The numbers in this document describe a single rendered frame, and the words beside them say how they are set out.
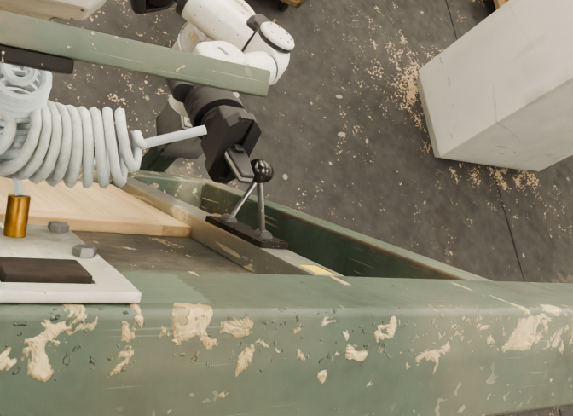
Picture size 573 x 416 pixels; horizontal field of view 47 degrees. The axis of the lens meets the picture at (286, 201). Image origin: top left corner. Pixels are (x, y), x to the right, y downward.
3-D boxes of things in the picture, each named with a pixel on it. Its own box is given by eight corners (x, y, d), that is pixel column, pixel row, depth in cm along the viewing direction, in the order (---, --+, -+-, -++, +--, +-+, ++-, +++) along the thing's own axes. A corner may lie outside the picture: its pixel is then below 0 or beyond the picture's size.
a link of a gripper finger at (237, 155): (237, 178, 96) (224, 151, 100) (256, 181, 97) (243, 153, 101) (241, 170, 95) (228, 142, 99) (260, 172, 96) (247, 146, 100)
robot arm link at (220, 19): (269, 82, 146) (187, 20, 144) (303, 36, 139) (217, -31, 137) (255, 99, 136) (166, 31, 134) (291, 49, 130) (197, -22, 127)
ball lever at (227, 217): (227, 229, 115) (271, 168, 117) (237, 234, 112) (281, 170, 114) (211, 217, 113) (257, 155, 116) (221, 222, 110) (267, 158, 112)
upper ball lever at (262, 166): (267, 238, 105) (263, 155, 102) (280, 244, 102) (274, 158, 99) (246, 242, 104) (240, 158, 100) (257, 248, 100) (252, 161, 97)
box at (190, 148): (192, 124, 196) (219, 95, 183) (195, 161, 192) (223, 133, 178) (153, 118, 190) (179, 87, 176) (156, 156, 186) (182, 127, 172)
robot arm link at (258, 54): (230, 109, 124) (279, 97, 141) (259, 67, 119) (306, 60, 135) (192, 72, 126) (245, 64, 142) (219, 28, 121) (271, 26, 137)
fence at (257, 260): (130, 193, 162) (133, 177, 162) (374, 323, 83) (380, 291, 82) (111, 192, 160) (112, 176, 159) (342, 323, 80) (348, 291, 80)
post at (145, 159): (102, 221, 251) (183, 132, 194) (103, 236, 249) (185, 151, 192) (87, 220, 248) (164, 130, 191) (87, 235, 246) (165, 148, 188)
